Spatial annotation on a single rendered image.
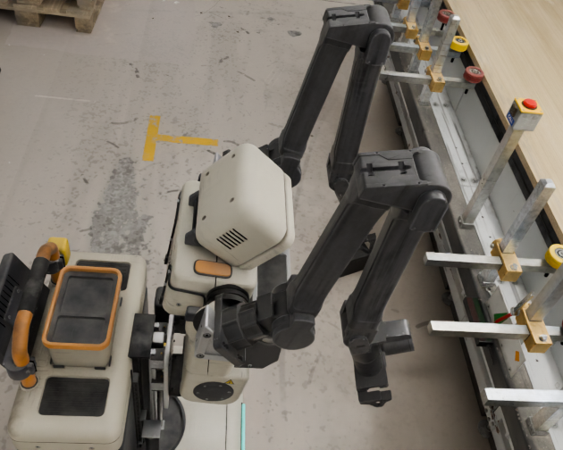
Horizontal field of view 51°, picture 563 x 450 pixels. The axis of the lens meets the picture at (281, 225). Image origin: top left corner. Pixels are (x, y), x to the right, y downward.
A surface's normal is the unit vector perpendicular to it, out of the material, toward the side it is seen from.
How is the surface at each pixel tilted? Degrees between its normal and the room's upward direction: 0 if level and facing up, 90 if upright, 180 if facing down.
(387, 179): 12
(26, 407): 0
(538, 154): 0
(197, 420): 0
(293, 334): 90
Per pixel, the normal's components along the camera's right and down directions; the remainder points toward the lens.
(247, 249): 0.04, 0.73
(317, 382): 0.14, -0.68
